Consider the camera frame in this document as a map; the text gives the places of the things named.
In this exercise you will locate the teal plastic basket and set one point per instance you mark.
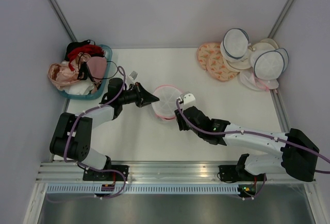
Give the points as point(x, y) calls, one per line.
point(98, 87)

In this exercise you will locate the cream laundry bag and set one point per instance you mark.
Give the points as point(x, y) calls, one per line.
point(244, 63)

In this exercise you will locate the aluminium frame post right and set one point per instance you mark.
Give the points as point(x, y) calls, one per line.
point(281, 17)

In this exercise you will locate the white mesh bag pink zipper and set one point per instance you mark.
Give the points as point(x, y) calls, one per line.
point(166, 106)

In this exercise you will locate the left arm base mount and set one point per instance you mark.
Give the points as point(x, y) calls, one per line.
point(118, 173)

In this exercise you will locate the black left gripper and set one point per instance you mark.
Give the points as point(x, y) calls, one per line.
point(144, 97)

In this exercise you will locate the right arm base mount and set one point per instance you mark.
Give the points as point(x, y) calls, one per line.
point(228, 174)

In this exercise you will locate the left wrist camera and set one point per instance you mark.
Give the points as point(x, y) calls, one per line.
point(133, 75)

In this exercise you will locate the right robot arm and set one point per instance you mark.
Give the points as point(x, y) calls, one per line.
point(292, 153)

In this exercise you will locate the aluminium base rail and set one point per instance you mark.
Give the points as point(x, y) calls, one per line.
point(140, 172)

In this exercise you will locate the white bra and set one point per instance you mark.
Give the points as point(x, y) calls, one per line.
point(79, 88)

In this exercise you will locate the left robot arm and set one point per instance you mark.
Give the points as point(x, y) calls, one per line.
point(72, 137)

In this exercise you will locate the dusty pink bra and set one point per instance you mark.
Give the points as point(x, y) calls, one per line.
point(96, 68)

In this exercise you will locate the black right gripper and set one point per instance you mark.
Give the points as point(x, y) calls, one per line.
point(181, 124)

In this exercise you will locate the red lace bra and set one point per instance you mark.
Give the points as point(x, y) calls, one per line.
point(92, 50)

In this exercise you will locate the aluminium frame post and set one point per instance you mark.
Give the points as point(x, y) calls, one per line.
point(61, 17)
point(281, 17)

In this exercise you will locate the aluminium side rail right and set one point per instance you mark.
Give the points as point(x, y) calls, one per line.
point(280, 111)

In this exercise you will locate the white mesh bag blue trim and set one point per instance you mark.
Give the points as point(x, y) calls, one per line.
point(235, 44)

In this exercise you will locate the floral peach laundry bag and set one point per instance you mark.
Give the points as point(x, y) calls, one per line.
point(208, 51)

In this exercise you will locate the white slotted cable duct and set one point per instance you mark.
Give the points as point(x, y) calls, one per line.
point(79, 188)

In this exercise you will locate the aluminium frame post left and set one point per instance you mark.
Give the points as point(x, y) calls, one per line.
point(61, 17)

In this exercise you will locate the peach satin bra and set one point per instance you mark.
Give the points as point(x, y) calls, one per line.
point(62, 75)

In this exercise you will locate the black bra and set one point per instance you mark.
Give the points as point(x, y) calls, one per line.
point(81, 60)

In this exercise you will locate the flat white bag pink trim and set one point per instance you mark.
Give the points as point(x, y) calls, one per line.
point(248, 79)

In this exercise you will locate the large white bag blue trim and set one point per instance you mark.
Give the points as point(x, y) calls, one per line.
point(269, 64)

